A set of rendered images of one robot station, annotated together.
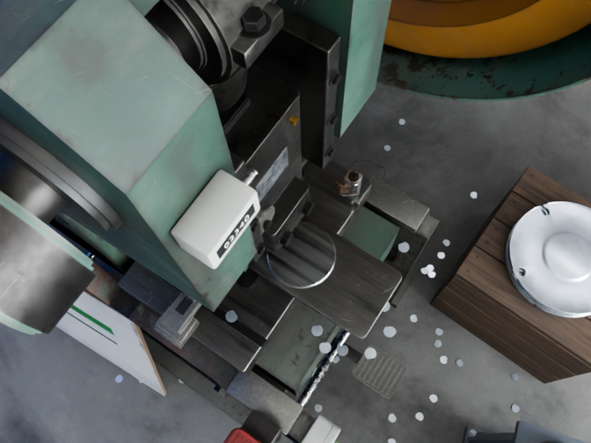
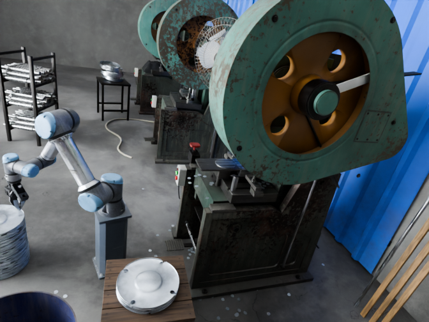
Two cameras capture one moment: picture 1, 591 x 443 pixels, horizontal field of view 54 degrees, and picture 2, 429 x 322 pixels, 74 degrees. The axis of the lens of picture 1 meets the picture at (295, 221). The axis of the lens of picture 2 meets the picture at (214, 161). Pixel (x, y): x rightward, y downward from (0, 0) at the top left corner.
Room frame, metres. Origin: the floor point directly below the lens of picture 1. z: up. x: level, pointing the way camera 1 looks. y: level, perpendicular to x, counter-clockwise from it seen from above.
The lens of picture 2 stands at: (1.04, -1.40, 1.53)
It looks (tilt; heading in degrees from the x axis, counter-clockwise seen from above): 25 degrees down; 120
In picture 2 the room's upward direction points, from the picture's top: 11 degrees clockwise
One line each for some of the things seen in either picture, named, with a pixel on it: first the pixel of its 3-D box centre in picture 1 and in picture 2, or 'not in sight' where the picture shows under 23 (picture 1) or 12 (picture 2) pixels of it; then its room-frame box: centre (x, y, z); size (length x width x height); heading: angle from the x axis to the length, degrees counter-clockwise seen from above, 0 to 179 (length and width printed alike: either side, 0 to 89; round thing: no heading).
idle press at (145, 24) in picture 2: not in sight; (179, 61); (-2.20, 2.46, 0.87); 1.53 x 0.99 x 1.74; 56
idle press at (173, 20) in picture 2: not in sight; (216, 87); (-0.76, 1.44, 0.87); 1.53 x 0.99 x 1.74; 51
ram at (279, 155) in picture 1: (248, 167); not in sight; (0.37, 0.06, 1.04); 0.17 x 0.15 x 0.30; 53
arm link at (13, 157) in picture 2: not in sight; (11, 163); (-0.59, -0.79, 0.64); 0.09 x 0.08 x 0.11; 17
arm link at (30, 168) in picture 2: not in sight; (29, 168); (-0.51, -0.75, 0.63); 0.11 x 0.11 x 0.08; 17
